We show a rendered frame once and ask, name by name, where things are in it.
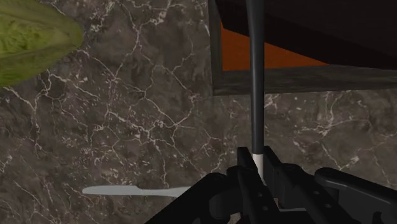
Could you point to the green lettuce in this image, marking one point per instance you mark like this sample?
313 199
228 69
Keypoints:
28 43

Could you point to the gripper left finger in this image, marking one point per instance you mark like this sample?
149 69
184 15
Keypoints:
223 198

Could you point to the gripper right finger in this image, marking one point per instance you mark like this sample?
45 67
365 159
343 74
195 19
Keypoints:
347 198

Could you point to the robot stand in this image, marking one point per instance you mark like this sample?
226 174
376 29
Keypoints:
325 28

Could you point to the black utensil with white end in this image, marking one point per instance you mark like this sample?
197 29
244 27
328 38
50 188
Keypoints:
256 93

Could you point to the dark wooden frame orange inside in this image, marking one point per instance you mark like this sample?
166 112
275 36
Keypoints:
310 81

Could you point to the grey table knife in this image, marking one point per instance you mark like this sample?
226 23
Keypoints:
124 190

